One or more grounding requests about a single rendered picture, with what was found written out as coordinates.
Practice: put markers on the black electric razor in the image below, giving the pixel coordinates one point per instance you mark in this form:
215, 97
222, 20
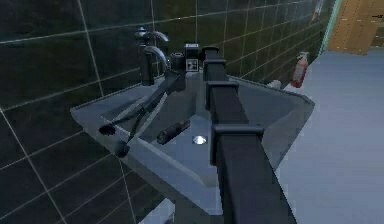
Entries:
173, 131

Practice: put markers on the chrome sink faucet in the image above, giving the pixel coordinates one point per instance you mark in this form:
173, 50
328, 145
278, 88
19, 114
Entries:
147, 66
156, 34

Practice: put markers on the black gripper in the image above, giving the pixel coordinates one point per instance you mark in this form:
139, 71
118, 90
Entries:
177, 63

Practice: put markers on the small white object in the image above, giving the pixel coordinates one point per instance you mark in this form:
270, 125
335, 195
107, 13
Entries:
274, 84

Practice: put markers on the brown wooden door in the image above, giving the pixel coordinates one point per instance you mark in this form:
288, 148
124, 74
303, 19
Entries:
355, 26

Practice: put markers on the grey wall sink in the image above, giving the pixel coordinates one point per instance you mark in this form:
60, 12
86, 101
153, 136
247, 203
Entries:
180, 160

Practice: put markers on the chrome sink drain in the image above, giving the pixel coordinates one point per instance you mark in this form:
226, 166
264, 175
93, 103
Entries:
199, 139

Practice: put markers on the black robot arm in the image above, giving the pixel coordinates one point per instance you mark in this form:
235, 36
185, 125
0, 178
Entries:
246, 166

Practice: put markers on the white box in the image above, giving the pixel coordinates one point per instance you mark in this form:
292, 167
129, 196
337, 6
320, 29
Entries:
160, 213

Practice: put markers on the red fire extinguisher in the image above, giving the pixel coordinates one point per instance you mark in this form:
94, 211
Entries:
299, 71

